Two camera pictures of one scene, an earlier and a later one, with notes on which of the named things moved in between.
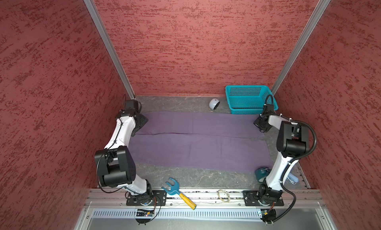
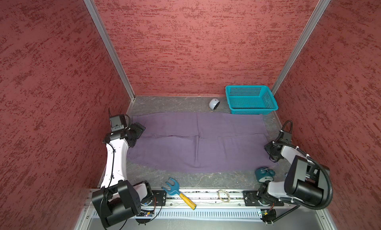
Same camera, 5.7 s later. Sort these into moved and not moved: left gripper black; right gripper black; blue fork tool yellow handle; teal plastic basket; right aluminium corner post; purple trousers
Moved: right gripper black; left gripper black
Not moved: teal plastic basket; purple trousers; right aluminium corner post; blue fork tool yellow handle
